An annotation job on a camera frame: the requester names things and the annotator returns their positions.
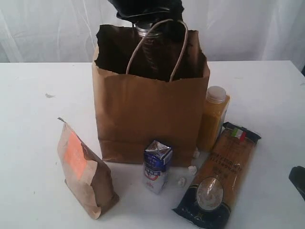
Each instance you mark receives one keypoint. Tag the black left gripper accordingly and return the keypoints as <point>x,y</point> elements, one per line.
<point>148,11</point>

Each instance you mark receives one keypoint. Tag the silver pull-tab can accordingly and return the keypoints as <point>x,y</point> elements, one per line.
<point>152,46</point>

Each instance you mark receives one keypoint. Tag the brown paper shopping bag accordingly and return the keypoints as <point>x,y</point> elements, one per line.
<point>132,109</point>

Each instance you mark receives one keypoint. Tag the orange juice bottle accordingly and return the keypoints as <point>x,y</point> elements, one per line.
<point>214,111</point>

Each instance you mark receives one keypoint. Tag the small blue white milk carton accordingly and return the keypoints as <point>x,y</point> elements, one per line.
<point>157,159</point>

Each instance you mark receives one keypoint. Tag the small grey paper scrap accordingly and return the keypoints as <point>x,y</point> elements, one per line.
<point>49,95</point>

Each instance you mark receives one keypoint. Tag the kraft coffee pouch orange label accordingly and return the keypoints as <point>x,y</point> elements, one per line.
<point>86,175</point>

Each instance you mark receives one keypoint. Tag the spaghetti pack dark wrapper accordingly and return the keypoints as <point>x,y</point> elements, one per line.
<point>211,196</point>

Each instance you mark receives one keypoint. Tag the dark object at table edge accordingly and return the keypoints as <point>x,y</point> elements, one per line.
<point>297,178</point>

